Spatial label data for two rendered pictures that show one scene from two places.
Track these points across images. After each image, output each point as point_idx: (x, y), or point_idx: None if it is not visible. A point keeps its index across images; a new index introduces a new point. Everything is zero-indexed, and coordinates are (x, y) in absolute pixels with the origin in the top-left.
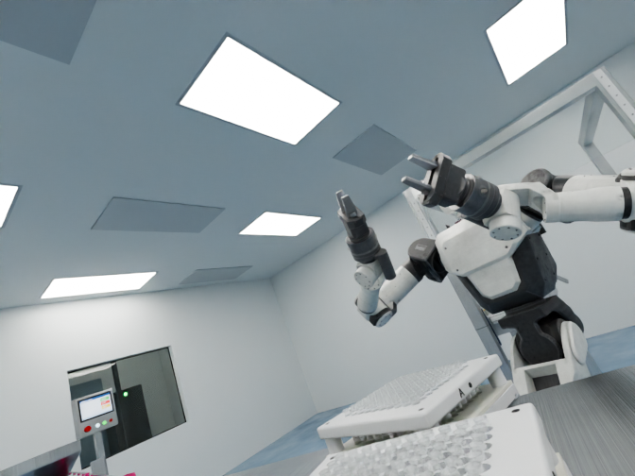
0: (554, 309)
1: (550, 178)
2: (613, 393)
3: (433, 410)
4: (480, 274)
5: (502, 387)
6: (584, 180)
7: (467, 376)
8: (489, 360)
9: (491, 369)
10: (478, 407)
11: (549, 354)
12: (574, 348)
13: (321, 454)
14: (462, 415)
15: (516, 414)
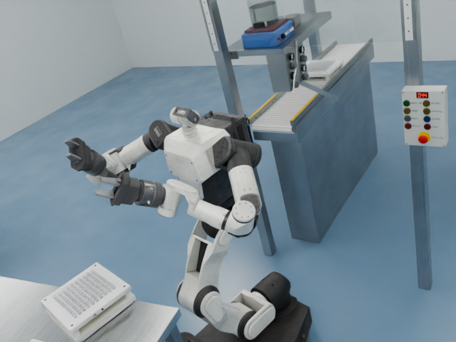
0: (229, 206)
1: (229, 155)
2: (148, 326)
3: (75, 328)
4: (184, 181)
5: (125, 300)
6: (235, 178)
7: (103, 304)
8: (122, 291)
9: (121, 296)
10: (106, 313)
11: (212, 233)
12: (221, 238)
13: (50, 292)
14: (99, 315)
15: None
